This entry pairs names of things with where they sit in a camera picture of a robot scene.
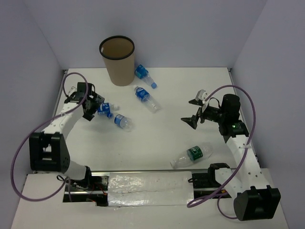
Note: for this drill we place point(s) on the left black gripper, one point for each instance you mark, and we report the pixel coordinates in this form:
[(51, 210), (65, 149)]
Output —
[(96, 100)]

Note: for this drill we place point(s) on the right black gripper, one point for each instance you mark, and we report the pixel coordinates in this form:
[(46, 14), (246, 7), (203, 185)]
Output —
[(192, 120)]

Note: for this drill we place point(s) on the blue label bottle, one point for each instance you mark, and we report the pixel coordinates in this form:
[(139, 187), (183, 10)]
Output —
[(143, 74), (107, 108), (121, 121), (146, 99)]

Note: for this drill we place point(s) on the green label clear bottle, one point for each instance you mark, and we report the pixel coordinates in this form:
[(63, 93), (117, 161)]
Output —
[(192, 155)]

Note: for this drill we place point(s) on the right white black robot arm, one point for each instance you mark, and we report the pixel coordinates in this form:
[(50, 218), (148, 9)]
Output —
[(253, 197)]

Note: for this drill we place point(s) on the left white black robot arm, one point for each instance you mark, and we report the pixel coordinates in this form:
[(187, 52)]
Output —
[(48, 149)]

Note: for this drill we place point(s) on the blue label bottle by bin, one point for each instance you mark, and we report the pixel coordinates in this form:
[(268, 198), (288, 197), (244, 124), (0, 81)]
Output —
[(143, 74)]

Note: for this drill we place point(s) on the brown cardboard cylinder bin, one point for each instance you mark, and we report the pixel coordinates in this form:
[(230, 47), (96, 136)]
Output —
[(118, 56)]

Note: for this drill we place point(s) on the blue label bottle front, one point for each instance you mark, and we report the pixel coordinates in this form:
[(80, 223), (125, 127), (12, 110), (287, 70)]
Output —
[(121, 121)]

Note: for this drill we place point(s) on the silver foil tape sheet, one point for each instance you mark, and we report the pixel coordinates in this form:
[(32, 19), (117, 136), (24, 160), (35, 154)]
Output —
[(149, 189)]

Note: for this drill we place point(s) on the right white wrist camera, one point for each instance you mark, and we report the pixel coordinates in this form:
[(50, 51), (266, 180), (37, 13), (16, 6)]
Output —
[(201, 99)]

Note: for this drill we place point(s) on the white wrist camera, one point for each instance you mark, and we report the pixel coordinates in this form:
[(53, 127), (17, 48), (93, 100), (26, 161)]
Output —
[(70, 91), (201, 99)]

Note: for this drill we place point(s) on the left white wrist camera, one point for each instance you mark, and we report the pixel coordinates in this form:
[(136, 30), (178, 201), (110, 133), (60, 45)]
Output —
[(70, 91)]

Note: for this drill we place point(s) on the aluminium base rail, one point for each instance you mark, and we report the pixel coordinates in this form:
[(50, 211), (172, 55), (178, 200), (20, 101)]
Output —
[(154, 170)]

